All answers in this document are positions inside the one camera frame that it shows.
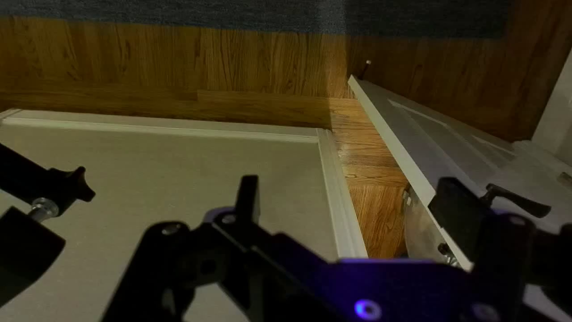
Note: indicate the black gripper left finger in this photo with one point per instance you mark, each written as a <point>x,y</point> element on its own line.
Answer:
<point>28,250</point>

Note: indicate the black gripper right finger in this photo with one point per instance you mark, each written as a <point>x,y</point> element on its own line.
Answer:
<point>507,261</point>

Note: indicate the white panelled door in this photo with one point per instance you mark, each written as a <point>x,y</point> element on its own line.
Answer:
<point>435,136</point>

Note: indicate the metal door latch plate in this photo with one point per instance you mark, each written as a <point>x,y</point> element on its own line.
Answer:
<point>421,229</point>

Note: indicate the small white door stop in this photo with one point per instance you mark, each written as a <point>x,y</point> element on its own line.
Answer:
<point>367,64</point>

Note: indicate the white baseboard trim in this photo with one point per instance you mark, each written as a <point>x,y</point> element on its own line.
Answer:
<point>162,125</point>

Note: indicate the white door frame casing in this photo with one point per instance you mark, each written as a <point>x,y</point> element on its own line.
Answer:
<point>342,196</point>

